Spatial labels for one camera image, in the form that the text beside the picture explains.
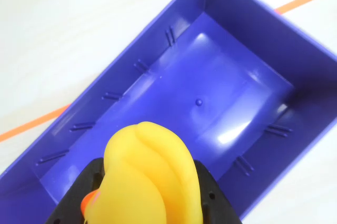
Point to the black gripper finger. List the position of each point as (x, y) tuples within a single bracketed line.
[(76, 197), (216, 203)]

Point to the yellow rubber duck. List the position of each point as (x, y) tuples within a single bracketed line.
[(147, 171)]

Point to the blue plastic box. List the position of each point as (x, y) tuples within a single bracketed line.
[(223, 84)]

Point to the long orange tape line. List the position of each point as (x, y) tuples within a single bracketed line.
[(34, 122)]

